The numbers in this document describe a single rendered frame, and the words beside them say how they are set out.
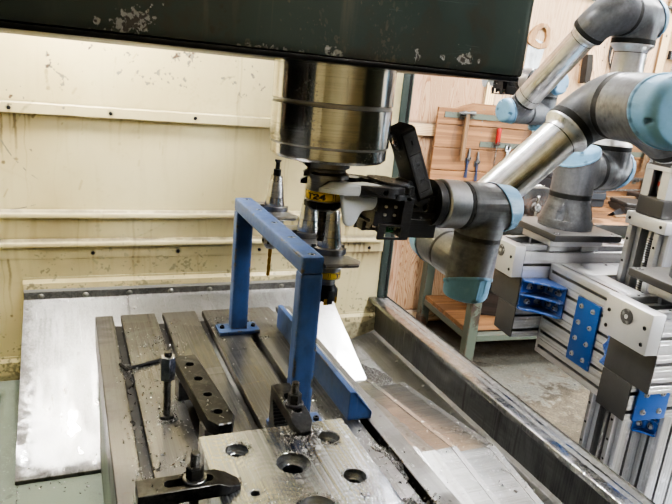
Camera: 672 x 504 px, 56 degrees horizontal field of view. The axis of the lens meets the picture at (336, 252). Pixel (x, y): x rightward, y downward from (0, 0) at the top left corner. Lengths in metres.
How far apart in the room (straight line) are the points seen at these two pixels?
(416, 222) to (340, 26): 0.34
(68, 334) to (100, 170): 0.44
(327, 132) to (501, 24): 0.24
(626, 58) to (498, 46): 1.18
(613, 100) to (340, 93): 0.54
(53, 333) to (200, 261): 0.45
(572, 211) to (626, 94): 0.77
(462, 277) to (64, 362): 1.09
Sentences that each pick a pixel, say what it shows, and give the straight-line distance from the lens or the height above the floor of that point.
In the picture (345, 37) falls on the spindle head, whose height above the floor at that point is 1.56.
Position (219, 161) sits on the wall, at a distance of 1.86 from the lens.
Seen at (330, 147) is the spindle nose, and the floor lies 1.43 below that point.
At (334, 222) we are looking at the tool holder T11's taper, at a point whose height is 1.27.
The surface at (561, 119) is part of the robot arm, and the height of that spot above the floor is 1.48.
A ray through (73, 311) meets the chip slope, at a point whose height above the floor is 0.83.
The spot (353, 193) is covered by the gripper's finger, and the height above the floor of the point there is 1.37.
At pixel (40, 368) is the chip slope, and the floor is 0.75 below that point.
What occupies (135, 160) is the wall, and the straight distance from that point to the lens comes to 1.83.
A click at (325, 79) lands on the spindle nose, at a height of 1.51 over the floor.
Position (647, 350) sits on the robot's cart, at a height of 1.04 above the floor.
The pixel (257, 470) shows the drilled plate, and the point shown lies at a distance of 0.92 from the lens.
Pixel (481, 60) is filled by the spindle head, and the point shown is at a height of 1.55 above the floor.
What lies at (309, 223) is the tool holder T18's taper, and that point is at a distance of 1.20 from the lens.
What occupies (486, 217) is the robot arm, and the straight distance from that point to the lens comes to 0.99.
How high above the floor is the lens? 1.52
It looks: 16 degrees down
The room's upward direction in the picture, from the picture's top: 6 degrees clockwise
